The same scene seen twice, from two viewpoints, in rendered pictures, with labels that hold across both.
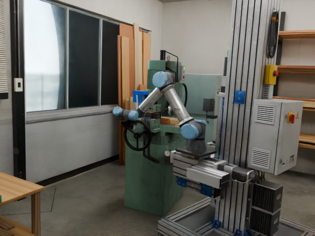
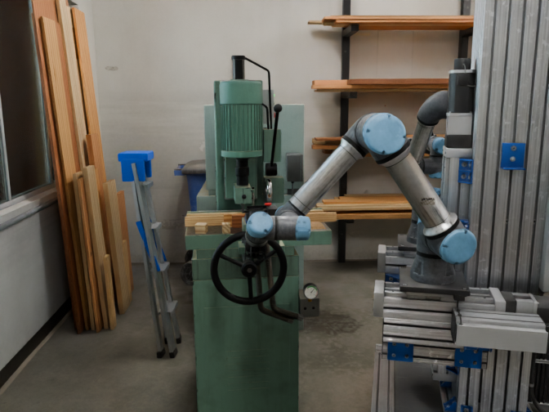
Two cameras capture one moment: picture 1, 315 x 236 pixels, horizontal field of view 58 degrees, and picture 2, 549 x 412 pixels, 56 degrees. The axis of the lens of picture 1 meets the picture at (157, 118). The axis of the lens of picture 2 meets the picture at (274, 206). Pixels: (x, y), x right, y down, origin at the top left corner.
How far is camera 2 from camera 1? 1.40 m
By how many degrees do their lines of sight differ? 31
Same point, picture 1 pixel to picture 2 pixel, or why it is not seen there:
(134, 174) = (220, 357)
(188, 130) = (462, 244)
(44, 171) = not seen: outside the picture
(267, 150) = not seen: outside the picture
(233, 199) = (501, 357)
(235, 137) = (503, 238)
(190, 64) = (171, 82)
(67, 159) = not seen: outside the picture
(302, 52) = (381, 55)
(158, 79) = (386, 135)
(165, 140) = (295, 265)
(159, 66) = (256, 95)
